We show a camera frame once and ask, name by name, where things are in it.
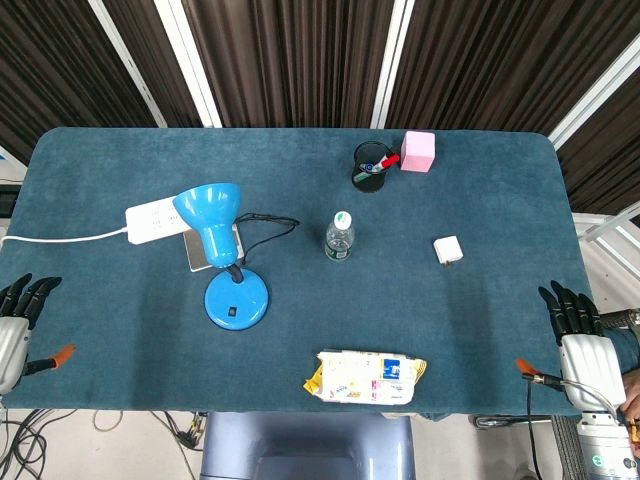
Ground clear plastic water bottle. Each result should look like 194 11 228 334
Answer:
324 210 357 263

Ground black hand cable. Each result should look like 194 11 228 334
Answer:
521 374 566 480

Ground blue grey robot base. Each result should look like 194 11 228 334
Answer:
199 410 417 480

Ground white power strip cable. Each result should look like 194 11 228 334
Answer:
0 225 130 247

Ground white power adapter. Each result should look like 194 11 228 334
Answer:
432 235 465 268

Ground blue desk lamp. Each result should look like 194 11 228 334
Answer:
172 182 271 331

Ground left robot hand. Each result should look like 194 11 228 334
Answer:
0 272 77 396

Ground white power strip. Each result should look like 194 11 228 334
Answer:
124 195 240 246

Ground black mesh pen holder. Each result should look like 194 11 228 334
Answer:
351 140 390 194

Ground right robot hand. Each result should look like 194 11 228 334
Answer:
514 279 628 415

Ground black floor cables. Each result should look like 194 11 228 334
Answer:
0 407 211 480

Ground blue table cloth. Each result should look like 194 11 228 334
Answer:
0 125 596 421

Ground wet wipes pack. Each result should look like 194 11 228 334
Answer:
302 348 429 406

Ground pink cube box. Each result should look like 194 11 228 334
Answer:
399 130 437 174

